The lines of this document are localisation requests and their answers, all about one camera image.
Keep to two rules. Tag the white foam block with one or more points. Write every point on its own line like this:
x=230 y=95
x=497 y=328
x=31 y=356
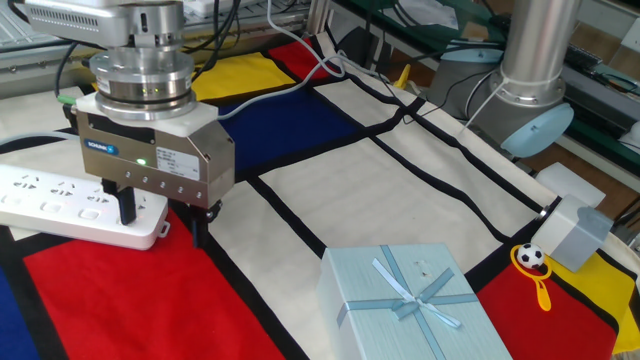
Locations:
x=570 y=180

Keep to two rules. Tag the small soccer ball toy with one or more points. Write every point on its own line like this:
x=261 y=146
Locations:
x=530 y=256

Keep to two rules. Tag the colour block tablecloth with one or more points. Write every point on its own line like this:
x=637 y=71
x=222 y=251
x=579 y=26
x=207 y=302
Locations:
x=150 y=300

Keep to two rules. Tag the yellow plastic piece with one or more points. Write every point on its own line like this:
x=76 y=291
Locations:
x=402 y=77

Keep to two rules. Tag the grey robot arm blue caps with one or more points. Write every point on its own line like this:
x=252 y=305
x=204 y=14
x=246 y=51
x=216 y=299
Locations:
x=530 y=65

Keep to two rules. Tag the white grey button box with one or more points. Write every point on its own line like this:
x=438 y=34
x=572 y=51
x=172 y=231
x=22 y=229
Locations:
x=570 y=235

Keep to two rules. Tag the black keyboard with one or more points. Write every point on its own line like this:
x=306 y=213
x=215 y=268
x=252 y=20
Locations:
x=582 y=55

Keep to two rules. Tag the light blue ribboned gift box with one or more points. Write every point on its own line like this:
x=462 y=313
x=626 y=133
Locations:
x=400 y=310

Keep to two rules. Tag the white four-socket power strip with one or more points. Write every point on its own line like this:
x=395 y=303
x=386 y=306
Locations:
x=75 y=215

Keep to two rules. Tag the grey metal gripper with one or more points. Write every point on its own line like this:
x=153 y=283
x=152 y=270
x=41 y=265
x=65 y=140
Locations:
x=155 y=160

